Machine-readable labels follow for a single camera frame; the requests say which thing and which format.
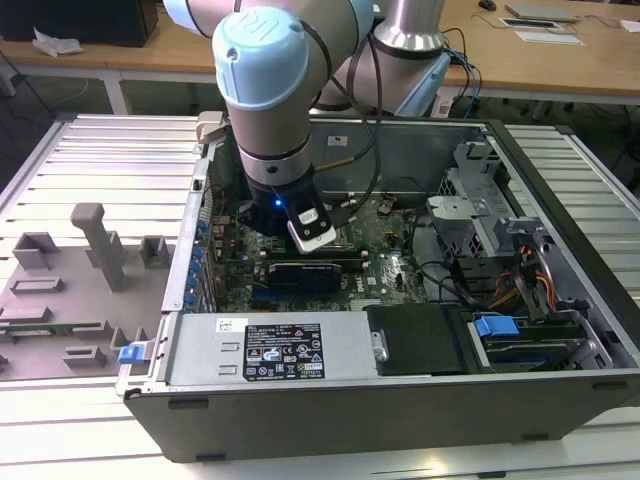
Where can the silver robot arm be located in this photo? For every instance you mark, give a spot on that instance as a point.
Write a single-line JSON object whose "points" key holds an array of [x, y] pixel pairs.
{"points": [[270, 85]]}

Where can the CPU socket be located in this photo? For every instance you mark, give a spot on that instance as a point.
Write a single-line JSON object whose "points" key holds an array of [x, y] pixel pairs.
{"points": [[342, 237]]}

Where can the black RAM slot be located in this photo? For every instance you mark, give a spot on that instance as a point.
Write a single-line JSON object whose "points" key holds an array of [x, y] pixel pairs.
{"points": [[345, 257]]}

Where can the black graphics card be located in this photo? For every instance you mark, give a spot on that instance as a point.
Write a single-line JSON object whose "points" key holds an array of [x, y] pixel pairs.
{"points": [[305, 277]]}

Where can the green motherboard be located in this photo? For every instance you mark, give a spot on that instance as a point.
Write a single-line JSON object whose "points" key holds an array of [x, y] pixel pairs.
{"points": [[390, 270]]}

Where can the grey power supply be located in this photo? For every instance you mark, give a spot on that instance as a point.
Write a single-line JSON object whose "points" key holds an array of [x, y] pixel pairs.
{"points": [[205, 345]]}

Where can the pale blue teach pendant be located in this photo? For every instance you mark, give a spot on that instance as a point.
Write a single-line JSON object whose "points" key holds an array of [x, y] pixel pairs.
{"points": [[422, 87]]}

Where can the black drive bay box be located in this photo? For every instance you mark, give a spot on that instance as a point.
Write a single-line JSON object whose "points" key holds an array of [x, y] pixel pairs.
{"points": [[420, 340]]}

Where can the blue case latch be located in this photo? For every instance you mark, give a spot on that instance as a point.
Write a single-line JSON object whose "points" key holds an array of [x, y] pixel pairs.
{"points": [[129, 354]]}

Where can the metal drive cage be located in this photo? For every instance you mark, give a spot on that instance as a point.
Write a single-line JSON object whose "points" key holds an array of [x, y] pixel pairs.
{"points": [[475, 215]]}

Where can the wooden desk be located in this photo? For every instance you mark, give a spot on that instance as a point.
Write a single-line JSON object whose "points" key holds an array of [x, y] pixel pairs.
{"points": [[125, 55]]}

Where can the grey parts rack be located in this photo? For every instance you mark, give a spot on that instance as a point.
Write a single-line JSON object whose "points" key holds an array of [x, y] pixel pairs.
{"points": [[75, 310]]}

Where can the black PC case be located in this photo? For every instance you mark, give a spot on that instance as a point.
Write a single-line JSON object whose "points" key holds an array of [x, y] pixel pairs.
{"points": [[350, 425]]}

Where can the green RAM stick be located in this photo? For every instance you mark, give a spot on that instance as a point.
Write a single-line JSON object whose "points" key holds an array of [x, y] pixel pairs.
{"points": [[50, 329]]}

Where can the hard disk in blue carrier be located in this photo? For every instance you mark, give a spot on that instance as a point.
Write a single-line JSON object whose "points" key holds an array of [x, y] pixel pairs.
{"points": [[495, 330]]}

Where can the black box on desk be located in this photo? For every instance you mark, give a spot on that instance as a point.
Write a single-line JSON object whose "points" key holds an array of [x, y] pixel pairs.
{"points": [[90, 20]]}

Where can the crumpled white paper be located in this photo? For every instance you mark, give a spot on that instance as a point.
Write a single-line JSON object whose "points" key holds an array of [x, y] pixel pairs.
{"points": [[55, 44]]}

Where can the black computer mouse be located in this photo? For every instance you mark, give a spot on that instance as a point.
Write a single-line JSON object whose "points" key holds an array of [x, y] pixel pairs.
{"points": [[487, 5]]}

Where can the grey laptop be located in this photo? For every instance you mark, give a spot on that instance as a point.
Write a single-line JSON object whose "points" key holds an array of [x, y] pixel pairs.
{"points": [[542, 12]]}

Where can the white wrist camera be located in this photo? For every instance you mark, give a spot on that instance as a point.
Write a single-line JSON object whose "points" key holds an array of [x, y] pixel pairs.
{"points": [[311, 232]]}

